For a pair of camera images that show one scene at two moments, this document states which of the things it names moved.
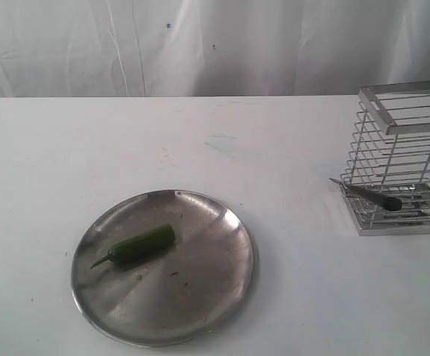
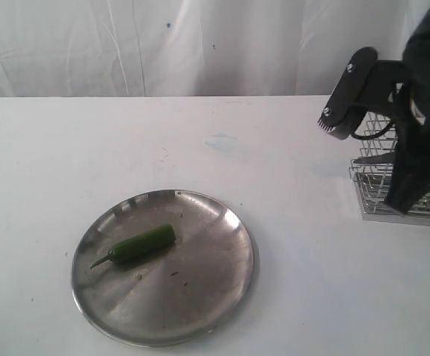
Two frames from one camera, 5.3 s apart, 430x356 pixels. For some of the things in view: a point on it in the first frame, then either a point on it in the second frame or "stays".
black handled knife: [388, 203] → [387, 157]
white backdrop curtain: [67, 49] stays
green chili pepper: [153, 242] stays
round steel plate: [165, 268] stays
